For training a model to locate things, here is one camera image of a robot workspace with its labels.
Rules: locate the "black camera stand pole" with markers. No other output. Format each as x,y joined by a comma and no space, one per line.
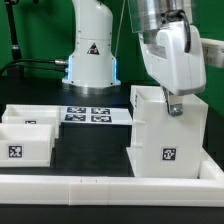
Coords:
14,72

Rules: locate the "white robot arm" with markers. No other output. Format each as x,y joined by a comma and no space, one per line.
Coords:
91,66

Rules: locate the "white rear drawer tray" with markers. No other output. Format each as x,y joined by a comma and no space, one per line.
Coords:
33,114

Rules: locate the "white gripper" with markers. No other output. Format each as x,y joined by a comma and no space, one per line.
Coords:
166,61

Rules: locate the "white drawer cabinet box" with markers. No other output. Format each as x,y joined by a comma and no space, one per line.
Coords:
163,146

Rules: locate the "white drawer tray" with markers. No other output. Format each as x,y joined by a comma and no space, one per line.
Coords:
33,114
25,145

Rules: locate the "white fiducial marker plate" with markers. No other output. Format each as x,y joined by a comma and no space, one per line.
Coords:
95,115

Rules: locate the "white front drawer tray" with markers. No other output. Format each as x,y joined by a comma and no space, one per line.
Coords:
25,145

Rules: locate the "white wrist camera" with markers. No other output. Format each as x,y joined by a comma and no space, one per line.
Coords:
213,51

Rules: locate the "white L-shaped border fence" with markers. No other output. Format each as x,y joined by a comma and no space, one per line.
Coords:
205,191

